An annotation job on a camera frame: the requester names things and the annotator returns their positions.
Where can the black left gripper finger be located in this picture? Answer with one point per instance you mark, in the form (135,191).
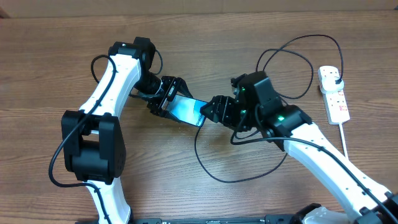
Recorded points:
(169,115)
(183,88)

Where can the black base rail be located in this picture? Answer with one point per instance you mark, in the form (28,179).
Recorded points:
(268,219)

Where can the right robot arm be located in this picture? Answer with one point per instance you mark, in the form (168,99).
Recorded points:
(257,105)

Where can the Galaxy S24+ smartphone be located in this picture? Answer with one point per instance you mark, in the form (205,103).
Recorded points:
(187,110)

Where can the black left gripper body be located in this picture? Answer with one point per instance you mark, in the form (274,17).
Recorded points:
(167,88)

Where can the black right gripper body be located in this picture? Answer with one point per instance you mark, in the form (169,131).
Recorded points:
(232,115)

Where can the white power strip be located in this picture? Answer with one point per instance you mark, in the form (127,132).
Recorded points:
(335,103)

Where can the white charger plug adapter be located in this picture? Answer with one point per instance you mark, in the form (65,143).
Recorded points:
(330,85)

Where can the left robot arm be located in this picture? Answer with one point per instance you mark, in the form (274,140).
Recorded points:
(92,140)

